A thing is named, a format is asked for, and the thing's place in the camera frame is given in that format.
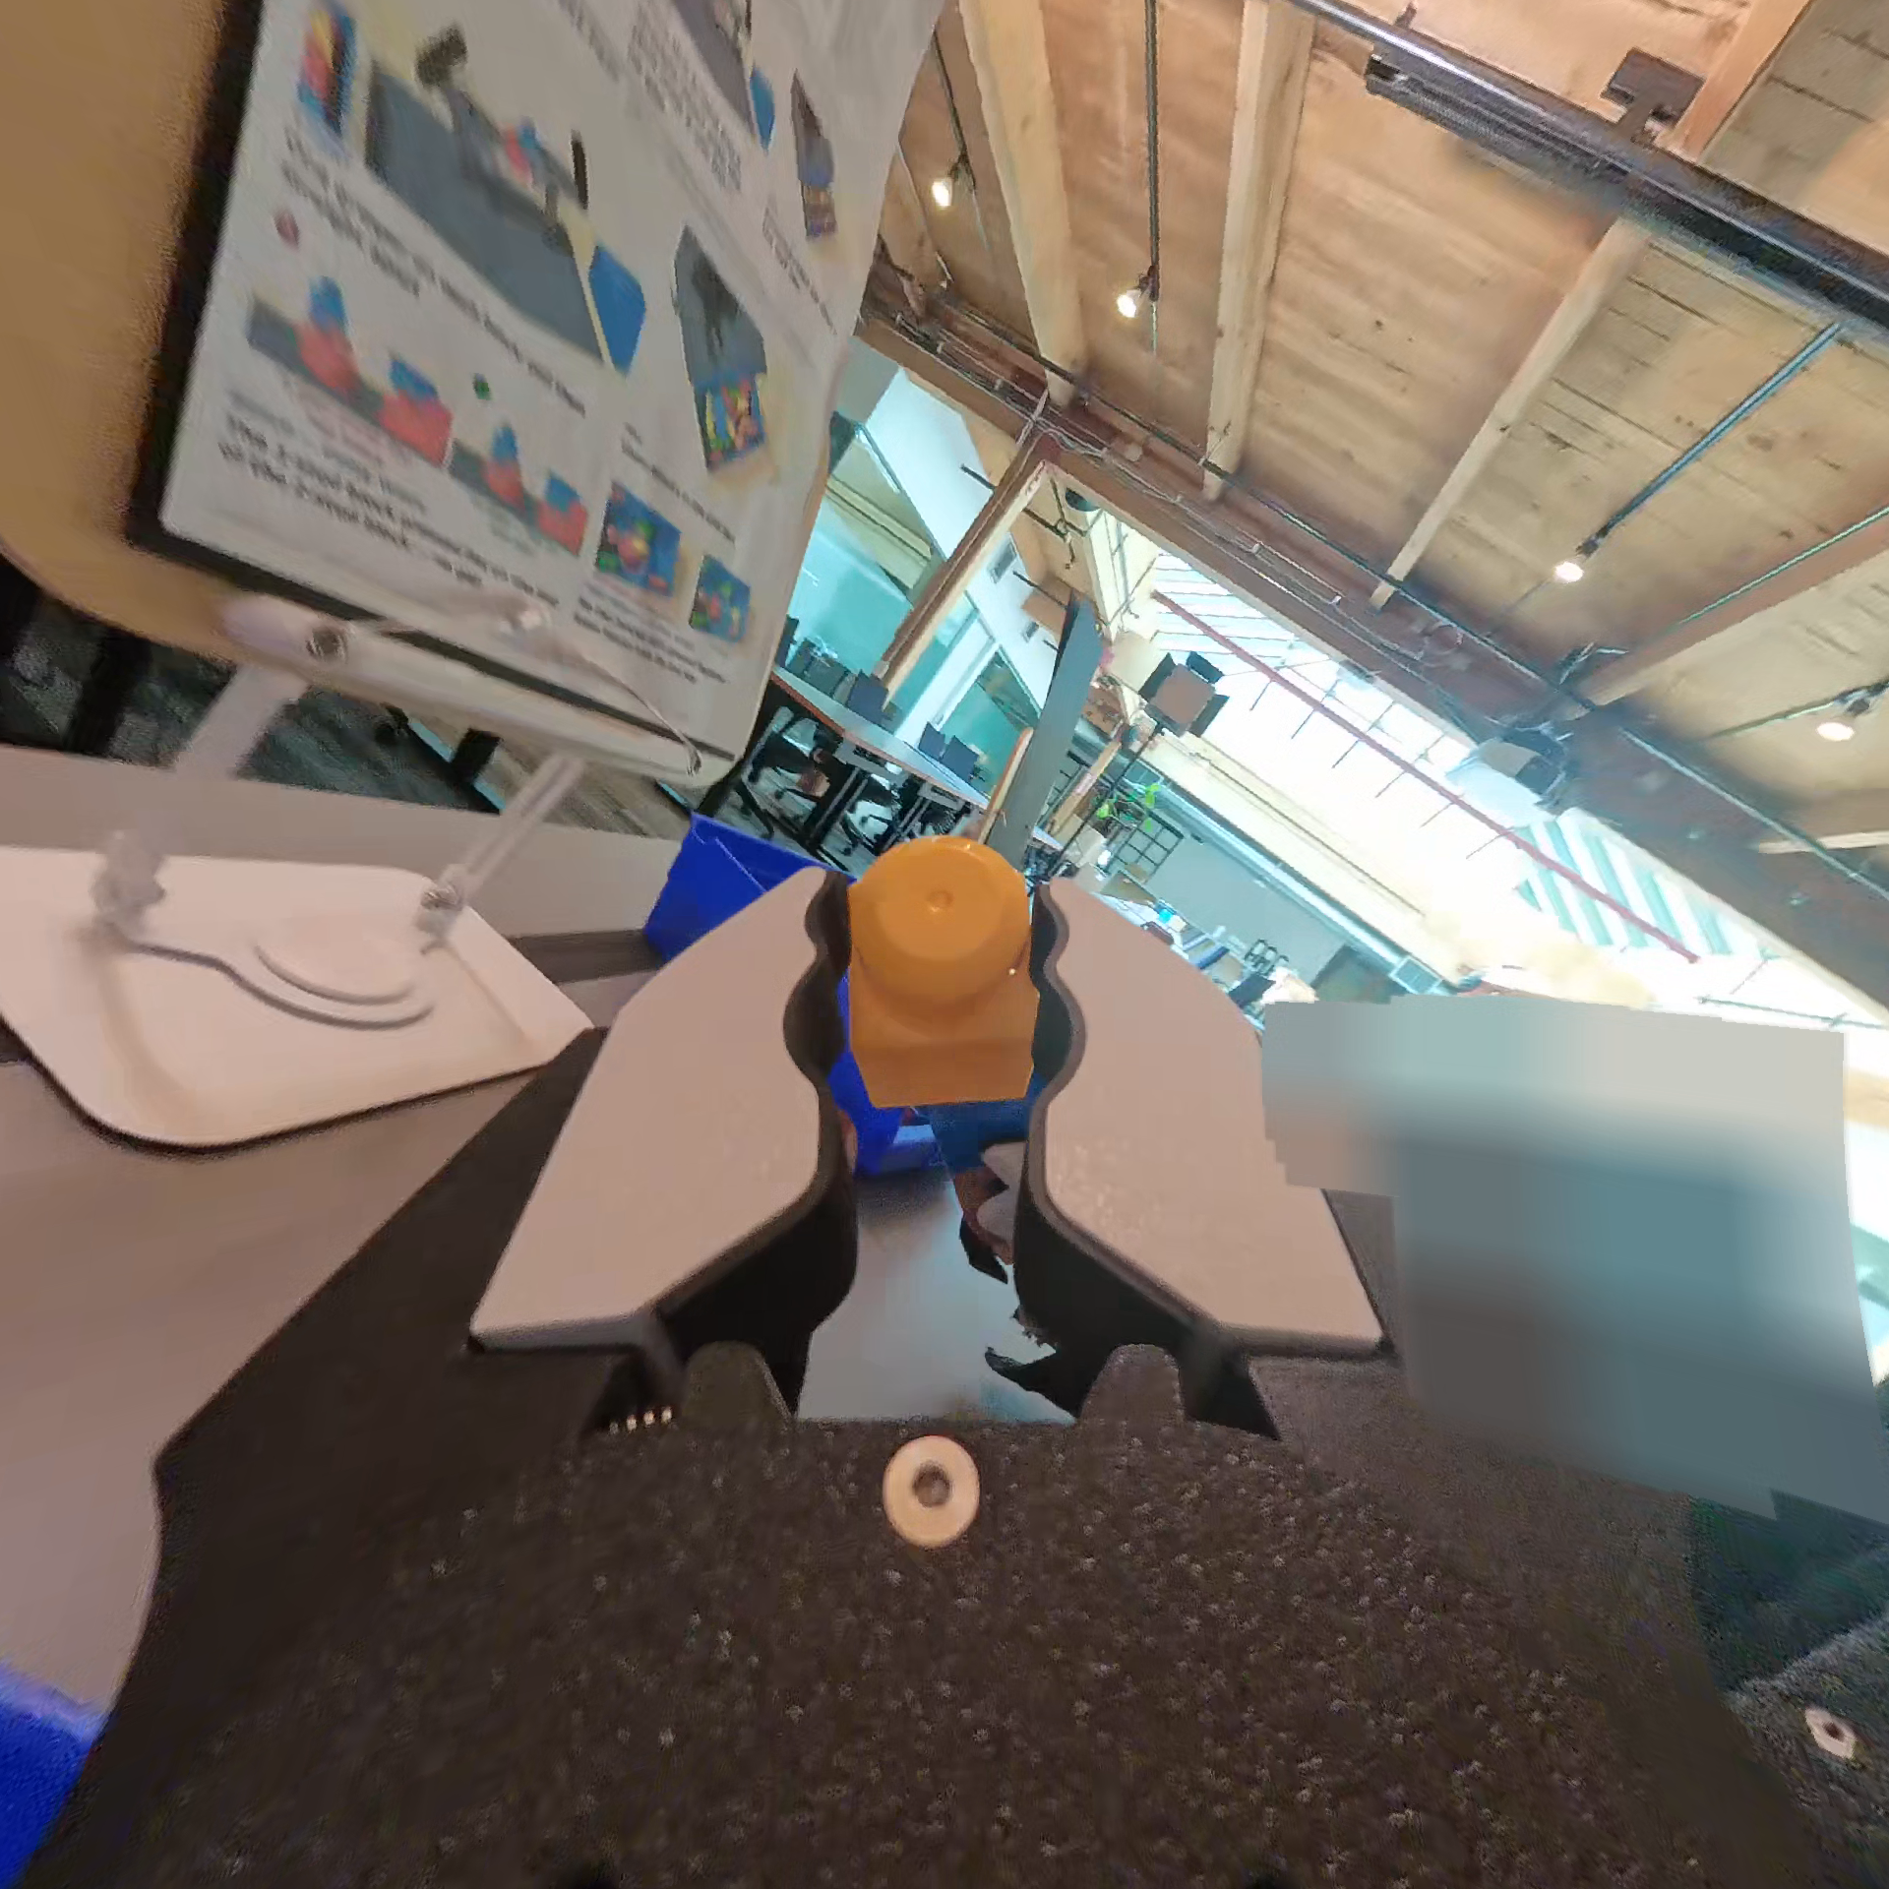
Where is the wooden support post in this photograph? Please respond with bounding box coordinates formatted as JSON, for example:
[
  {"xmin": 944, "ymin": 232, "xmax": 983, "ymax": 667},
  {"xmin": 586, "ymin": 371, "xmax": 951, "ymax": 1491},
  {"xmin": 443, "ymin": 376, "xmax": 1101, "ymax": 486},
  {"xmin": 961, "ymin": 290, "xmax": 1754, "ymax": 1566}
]
[{"xmin": 881, "ymin": 440, "xmax": 1052, "ymax": 698}]

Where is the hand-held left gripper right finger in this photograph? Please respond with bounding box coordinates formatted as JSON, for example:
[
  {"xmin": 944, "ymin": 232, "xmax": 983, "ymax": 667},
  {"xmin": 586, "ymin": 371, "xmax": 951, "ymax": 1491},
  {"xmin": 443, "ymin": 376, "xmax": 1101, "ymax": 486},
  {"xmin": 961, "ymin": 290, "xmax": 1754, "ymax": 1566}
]
[{"xmin": 1010, "ymin": 876, "xmax": 1385, "ymax": 1417}]

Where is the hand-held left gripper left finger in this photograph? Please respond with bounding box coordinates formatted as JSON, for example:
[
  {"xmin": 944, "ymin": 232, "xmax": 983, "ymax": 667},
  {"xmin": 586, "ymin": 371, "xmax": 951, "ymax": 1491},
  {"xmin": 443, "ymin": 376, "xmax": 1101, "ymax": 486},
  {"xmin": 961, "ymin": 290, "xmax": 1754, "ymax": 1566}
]
[{"xmin": 471, "ymin": 867, "xmax": 865, "ymax": 1398}]

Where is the yellow mega block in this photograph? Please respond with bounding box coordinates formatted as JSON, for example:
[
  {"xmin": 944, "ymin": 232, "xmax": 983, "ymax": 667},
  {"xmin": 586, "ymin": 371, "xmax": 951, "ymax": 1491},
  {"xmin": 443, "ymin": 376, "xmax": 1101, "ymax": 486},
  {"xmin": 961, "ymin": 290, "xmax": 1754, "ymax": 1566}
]
[{"xmin": 844, "ymin": 839, "xmax": 1034, "ymax": 1109}]

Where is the dark fleece jacket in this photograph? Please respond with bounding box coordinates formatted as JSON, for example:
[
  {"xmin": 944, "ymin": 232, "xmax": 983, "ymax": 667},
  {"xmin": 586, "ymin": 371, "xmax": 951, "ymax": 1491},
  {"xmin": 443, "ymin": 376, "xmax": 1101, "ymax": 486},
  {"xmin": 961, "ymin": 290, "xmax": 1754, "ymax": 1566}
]
[{"xmin": 1694, "ymin": 1491, "xmax": 1889, "ymax": 1889}]

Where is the long wooden desk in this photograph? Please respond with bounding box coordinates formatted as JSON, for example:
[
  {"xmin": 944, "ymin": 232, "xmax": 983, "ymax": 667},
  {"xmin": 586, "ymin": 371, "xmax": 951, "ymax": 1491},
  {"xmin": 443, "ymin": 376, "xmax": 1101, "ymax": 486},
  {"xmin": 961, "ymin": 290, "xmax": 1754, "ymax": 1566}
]
[{"xmin": 765, "ymin": 670, "xmax": 995, "ymax": 861}]

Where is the black desk cable strip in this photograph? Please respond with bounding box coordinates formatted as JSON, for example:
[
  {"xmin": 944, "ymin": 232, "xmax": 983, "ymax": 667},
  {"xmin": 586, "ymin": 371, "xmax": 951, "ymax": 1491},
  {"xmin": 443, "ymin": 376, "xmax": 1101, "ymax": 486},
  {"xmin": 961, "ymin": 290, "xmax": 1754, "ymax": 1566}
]
[{"xmin": 501, "ymin": 927, "xmax": 670, "ymax": 1039}]

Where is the blue plastic bin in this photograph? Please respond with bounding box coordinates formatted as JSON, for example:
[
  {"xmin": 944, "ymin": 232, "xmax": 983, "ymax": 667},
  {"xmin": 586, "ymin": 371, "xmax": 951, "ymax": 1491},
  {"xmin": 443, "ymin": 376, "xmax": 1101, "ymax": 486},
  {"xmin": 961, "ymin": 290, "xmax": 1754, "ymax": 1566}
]
[
  {"xmin": 646, "ymin": 813, "xmax": 917, "ymax": 1181},
  {"xmin": 0, "ymin": 1663, "xmax": 109, "ymax": 1889}
]

